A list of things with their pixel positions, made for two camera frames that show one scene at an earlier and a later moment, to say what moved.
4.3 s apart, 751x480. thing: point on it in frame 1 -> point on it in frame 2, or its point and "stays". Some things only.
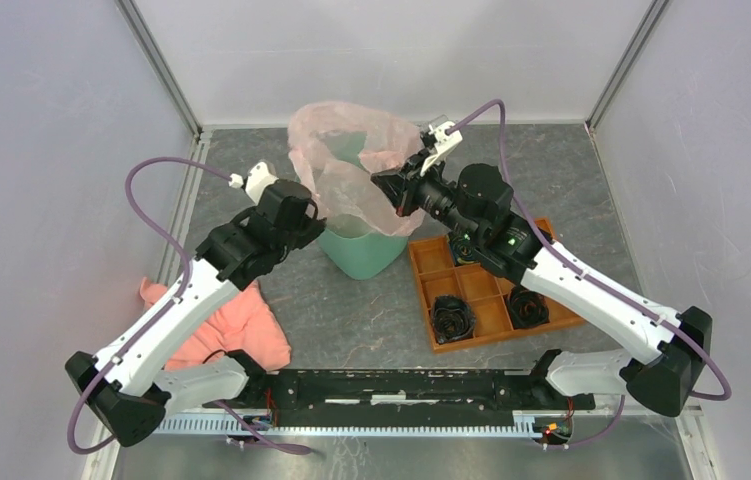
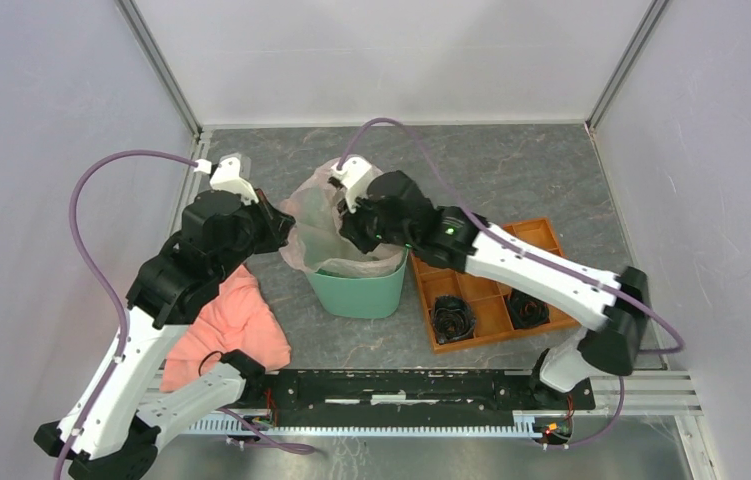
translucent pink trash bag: [337, 147] -> [311, 239]
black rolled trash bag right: [526, 308] stays
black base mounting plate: [401, 398] stays
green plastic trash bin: [351, 247] -> [373, 297]
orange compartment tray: [437, 275] stays
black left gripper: [315, 226] -> [269, 215]
